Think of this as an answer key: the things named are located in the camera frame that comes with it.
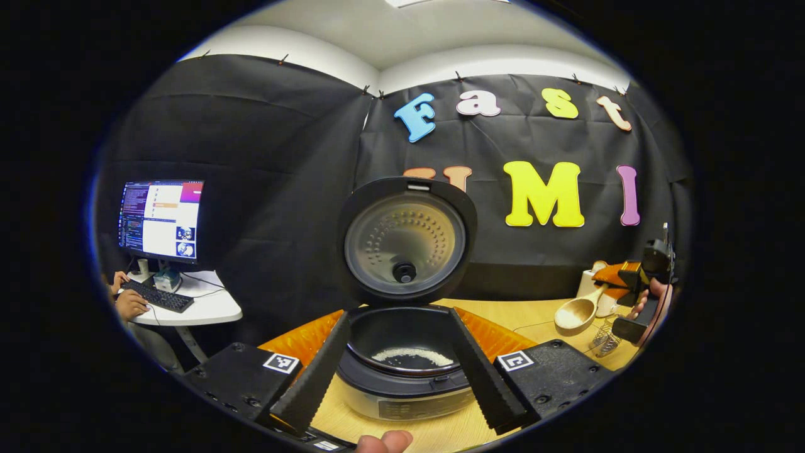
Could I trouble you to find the wooden spoon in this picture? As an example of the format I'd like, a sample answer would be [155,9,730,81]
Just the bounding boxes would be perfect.
[553,282,609,334]

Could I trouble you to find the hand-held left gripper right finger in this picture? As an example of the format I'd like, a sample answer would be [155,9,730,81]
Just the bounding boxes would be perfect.
[448,307,616,435]

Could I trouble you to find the small teal box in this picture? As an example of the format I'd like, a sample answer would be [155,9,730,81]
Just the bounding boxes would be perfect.
[153,267,183,293]

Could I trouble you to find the computer monitor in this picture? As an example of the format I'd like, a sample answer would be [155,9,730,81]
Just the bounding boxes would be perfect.
[118,180,205,281]

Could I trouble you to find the white rice grains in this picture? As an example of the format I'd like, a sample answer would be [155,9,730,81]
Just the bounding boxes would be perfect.
[371,347,455,367]

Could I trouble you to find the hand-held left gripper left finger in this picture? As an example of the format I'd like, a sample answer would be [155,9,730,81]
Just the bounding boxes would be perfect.
[182,310,352,435]

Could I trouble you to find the black rice cooker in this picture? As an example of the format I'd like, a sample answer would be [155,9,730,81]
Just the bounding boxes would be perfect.
[335,176,497,421]

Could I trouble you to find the black backdrop cloth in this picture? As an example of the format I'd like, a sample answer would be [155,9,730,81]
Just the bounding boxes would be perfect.
[94,53,692,344]

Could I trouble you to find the wire chopstick holder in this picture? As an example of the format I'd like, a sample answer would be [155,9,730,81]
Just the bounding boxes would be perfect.
[590,315,625,359]

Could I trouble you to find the white toaster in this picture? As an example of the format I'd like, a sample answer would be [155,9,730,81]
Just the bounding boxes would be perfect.
[575,260,620,318]

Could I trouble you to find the white side table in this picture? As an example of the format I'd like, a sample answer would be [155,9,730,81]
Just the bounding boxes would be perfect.
[116,269,243,327]

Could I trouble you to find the black keyboard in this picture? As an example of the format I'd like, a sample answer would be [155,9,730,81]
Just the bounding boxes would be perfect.
[119,280,194,314]

